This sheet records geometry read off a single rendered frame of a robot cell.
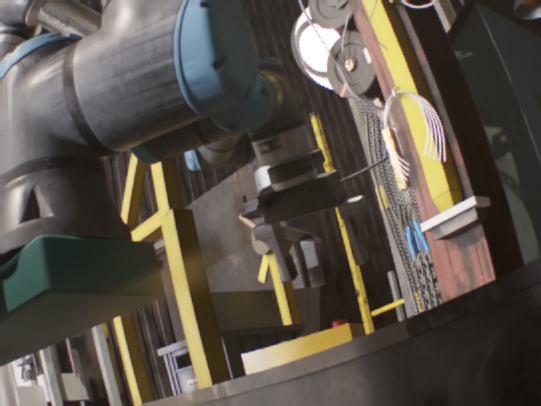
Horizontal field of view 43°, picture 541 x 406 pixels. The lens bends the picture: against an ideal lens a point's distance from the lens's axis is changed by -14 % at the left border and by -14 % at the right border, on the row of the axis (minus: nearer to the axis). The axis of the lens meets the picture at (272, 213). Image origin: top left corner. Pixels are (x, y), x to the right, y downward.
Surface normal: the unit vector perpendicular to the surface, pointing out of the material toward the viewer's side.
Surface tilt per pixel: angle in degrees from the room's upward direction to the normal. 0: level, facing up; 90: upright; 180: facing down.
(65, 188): 70
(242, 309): 108
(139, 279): 90
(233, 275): 90
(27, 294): 90
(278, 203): 114
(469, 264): 90
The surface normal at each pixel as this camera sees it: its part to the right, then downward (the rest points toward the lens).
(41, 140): 0.17, -0.33
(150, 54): -0.25, 0.05
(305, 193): -0.44, 0.28
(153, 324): 0.62, -0.36
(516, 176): -0.76, -0.01
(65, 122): -0.11, 0.46
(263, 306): 0.68, -0.05
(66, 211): 0.29, -0.65
